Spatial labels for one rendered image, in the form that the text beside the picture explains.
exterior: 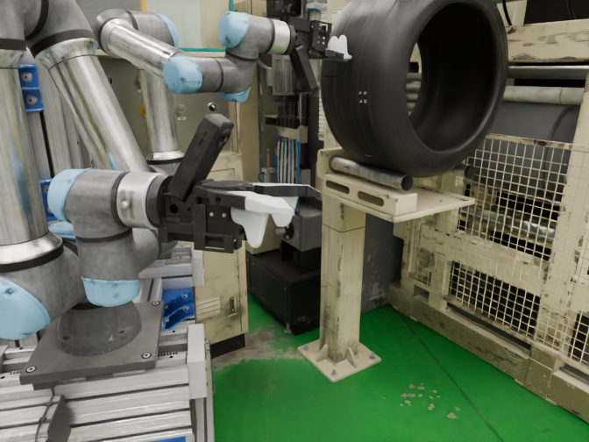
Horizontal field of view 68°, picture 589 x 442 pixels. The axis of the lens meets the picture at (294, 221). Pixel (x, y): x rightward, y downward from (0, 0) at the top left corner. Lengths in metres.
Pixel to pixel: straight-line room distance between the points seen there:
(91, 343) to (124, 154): 0.35
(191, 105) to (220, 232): 1.20
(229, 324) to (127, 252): 1.36
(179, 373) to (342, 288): 1.00
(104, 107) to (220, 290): 1.25
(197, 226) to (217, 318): 1.41
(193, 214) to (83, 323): 0.39
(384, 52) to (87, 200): 0.82
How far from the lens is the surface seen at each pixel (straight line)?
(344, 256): 1.73
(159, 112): 1.36
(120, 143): 0.75
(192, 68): 0.99
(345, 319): 1.88
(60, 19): 0.77
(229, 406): 1.82
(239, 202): 0.48
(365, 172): 1.40
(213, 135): 0.53
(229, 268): 1.86
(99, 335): 0.89
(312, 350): 2.06
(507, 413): 1.95
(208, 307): 1.91
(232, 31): 1.03
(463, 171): 1.50
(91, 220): 0.63
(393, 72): 1.19
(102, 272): 0.66
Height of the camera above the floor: 1.21
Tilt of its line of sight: 19 degrees down
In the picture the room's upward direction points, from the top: straight up
